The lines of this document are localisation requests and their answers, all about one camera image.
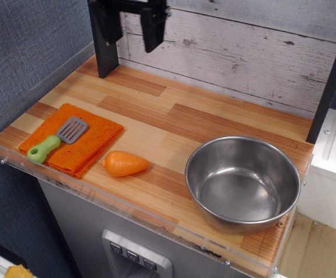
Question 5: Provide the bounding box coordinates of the black left upright post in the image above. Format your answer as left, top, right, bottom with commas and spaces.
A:
87, 1, 119, 78

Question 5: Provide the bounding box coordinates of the green handled grey toy spatula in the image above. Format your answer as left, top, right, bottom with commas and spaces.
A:
26, 116, 88, 164

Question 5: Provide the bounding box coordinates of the grey toy fridge cabinet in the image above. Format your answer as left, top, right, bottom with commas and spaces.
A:
37, 178, 244, 278

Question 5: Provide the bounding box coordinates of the black right upright post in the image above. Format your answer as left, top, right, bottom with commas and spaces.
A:
306, 57, 336, 144

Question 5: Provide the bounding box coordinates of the clear acrylic table guard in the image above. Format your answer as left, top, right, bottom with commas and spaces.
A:
0, 43, 312, 277

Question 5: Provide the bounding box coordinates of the orange folded towel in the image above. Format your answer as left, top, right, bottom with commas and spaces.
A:
19, 104, 124, 179

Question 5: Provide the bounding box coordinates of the black upright post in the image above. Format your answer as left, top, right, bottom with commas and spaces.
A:
87, 1, 119, 78
306, 57, 336, 144

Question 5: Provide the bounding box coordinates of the orange plastic toy carrot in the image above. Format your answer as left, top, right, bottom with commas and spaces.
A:
102, 151, 149, 177

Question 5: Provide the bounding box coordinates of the white ribbed side counter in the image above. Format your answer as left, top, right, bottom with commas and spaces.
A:
297, 109, 336, 229

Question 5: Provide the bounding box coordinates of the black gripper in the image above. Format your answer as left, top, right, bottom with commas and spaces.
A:
91, 1, 171, 53

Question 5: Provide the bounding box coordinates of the silver dispenser panel with buttons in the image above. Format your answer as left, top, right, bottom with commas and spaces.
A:
101, 229, 173, 278

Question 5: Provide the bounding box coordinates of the stainless steel bowl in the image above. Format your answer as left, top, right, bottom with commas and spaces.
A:
185, 136, 301, 235

